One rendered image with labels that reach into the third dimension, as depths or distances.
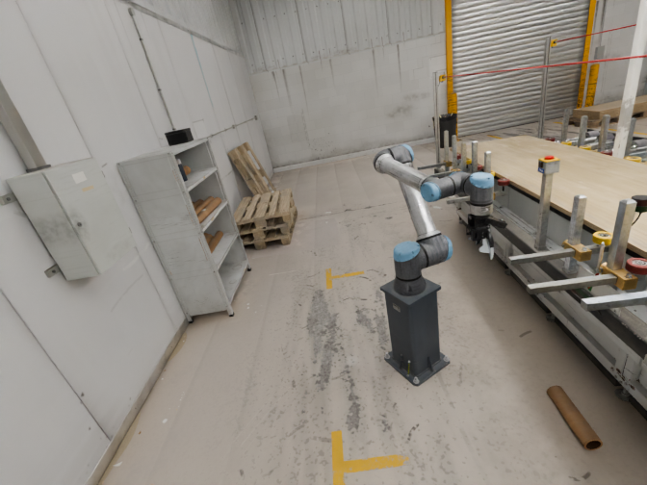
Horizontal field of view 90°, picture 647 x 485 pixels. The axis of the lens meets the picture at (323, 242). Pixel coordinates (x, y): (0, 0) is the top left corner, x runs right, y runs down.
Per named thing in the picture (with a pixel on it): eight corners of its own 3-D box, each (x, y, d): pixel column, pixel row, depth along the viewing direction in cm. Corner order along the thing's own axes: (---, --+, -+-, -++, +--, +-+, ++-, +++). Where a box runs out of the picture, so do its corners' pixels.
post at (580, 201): (565, 286, 165) (579, 196, 145) (561, 282, 168) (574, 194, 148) (573, 285, 164) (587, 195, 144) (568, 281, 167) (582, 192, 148)
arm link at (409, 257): (390, 270, 195) (387, 244, 188) (415, 262, 199) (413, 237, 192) (402, 282, 182) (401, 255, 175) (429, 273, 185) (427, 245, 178)
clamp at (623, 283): (622, 291, 128) (624, 279, 126) (597, 272, 140) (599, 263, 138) (637, 289, 127) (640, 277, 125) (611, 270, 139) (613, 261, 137)
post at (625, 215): (605, 306, 140) (627, 201, 120) (598, 301, 143) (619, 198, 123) (613, 305, 139) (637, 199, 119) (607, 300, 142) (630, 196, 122)
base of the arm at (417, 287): (408, 299, 183) (407, 285, 179) (386, 287, 198) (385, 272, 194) (432, 286, 190) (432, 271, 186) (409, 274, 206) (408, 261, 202)
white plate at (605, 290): (617, 316, 132) (622, 295, 128) (575, 282, 155) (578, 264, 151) (619, 316, 132) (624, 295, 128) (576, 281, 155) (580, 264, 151)
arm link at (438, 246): (420, 268, 195) (379, 154, 202) (445, 260, 199) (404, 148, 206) (432, 267, 181) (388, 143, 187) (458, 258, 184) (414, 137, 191)
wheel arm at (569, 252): (510, 267, 157) (511, 259, 155) (507, 263, 160) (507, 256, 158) (608, 253, 152) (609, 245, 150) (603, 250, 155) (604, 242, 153)
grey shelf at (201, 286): (189, 323, 310) (115, 163, 245) (216, 275, 392) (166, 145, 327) (233, 316, 307) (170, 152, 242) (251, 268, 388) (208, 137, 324)
